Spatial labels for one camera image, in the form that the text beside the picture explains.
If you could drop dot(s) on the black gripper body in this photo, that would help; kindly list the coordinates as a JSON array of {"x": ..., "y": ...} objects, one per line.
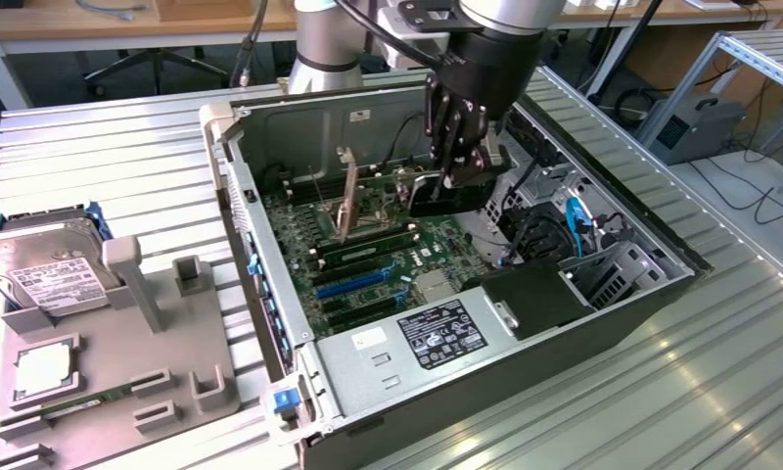
[{"x": 489, "y": 68}]

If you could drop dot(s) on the graphics card with black shroud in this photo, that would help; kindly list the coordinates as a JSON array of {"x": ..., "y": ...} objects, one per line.
[{"x": 451, "y": 196}]

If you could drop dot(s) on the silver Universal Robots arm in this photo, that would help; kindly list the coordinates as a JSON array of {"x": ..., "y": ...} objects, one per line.
[{"x": 327, "y": 39}]

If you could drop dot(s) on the metal disk bay cage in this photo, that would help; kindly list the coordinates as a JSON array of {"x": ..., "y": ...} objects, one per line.
[{"x": 503, "y": 215}]

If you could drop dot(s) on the green motherboard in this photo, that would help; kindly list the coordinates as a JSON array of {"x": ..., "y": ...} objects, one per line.
[{"x": 431, "y": 245}]

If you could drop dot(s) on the CPU socket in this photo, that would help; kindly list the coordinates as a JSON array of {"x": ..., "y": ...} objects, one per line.
[{"x": 381, "y": 225}]

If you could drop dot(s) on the black pole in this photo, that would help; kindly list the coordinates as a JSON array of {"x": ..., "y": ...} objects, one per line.
[{"x": 627, "y": 44}]

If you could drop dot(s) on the thin locking lever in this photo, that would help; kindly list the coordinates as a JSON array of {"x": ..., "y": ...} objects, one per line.
[{"x": 319, "y": 188}]

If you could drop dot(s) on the silver chipset heatsink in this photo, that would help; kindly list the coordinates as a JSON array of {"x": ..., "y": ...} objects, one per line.
[{"x": 437, "y": 285}]

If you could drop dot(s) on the black plastic cover block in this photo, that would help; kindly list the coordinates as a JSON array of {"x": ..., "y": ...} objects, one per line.
[{"x": 536, "y": 298}]

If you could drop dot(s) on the perforated metal disk bay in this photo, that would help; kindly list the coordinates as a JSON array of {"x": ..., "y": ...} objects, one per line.
[{"x": 620, "y": 279}]

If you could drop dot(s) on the black expansion slot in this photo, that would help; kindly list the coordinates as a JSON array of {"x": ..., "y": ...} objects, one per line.
[{"x": 365, "y": 313}]

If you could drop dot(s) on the wooden desk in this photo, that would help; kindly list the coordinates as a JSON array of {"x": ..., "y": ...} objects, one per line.
[{"x": 235, "y": 24}]

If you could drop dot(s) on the silver power supply with label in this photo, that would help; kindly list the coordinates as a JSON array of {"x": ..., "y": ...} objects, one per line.
[{"x": 379, "y": 362}]

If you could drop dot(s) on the office chair with star base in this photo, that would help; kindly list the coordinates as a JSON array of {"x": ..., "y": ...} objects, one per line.
[{"x": 156, "y": 63}]

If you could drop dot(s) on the open black PC case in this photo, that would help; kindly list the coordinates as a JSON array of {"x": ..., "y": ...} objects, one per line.
[{"x": 496, "y": 391}]

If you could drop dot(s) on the blue case latch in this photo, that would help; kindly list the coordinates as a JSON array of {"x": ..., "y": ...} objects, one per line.
[{"x": 284, "y": 401}]

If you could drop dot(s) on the silver hard disk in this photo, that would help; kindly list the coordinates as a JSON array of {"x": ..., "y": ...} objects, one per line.
[{"x": 32, "y": 264}]

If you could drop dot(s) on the grey parts rack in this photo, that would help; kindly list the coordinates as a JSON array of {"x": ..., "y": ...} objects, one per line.
[{"x": 104, "y": 352}]

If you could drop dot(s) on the silver CPU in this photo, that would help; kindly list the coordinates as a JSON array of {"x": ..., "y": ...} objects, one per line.
[{"x": 46, "y": 367}]

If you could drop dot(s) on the green RAM stick on rack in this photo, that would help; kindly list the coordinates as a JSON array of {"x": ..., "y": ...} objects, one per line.
[{"x": 72, "y": 406}]

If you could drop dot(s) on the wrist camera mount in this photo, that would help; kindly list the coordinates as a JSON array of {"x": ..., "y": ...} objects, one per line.
[{"x": 424, "y": 14}]

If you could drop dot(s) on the aluminium frame rack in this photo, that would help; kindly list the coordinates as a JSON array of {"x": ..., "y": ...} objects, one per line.
[{"x": 757, "y": 49}]

